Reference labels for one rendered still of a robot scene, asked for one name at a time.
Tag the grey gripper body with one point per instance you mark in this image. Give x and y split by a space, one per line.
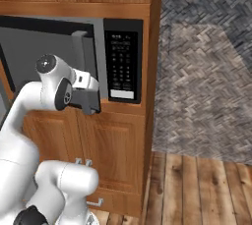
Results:
85 99

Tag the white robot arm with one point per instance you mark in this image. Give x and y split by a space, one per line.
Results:
19 166

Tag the black and grey microwave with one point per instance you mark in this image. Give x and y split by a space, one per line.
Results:
123 55

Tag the grey microwave door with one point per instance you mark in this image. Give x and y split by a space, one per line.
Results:
32 44

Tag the wooden cabinet unit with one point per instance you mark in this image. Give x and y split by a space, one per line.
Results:
154 71

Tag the wooden drawer front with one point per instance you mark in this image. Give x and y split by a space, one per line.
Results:
121 202

